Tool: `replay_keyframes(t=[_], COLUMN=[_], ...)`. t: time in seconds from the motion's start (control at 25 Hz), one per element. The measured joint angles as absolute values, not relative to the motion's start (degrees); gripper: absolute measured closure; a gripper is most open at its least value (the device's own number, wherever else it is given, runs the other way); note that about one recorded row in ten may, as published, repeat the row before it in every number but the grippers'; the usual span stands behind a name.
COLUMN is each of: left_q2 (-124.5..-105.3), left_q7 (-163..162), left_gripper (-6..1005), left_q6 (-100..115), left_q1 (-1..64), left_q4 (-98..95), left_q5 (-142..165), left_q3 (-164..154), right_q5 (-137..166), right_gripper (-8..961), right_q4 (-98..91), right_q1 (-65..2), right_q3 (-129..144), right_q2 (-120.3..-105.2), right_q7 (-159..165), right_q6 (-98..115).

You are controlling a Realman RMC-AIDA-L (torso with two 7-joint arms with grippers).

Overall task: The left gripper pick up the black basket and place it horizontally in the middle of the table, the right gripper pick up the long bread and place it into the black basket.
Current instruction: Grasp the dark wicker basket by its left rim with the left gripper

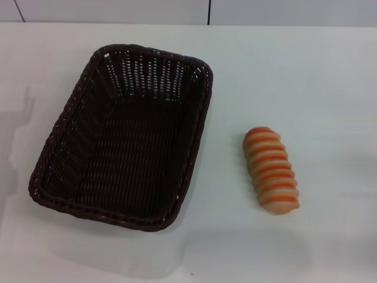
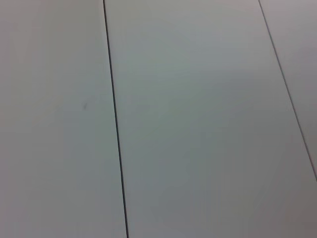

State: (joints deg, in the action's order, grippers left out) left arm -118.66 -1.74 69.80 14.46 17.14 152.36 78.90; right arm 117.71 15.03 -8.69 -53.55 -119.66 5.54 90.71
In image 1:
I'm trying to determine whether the orange striped bread roll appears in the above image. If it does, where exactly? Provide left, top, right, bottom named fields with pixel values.
left=242, top=126, right=302, bottom=216

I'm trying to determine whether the dark brown woven basket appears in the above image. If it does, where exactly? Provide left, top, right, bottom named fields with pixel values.
left=28, top=44, right=214, bottom=234

